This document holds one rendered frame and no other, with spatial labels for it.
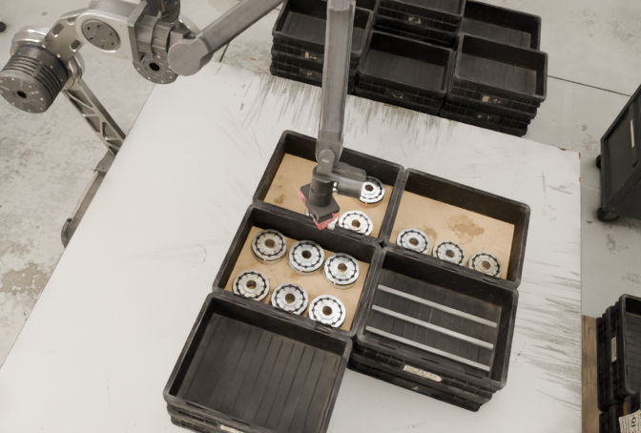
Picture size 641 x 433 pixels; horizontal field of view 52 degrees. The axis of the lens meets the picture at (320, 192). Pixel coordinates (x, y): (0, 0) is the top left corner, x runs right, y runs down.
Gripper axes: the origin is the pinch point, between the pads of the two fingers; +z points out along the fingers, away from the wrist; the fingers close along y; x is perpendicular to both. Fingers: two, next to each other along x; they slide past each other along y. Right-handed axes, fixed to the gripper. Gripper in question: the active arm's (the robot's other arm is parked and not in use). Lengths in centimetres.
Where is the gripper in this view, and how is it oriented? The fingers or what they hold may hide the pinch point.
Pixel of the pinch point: (316, 217)
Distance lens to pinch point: 170.8
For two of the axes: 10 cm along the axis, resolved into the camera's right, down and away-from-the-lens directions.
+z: -1.0, 5.8, 8.1
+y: -4.7, -7.4, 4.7
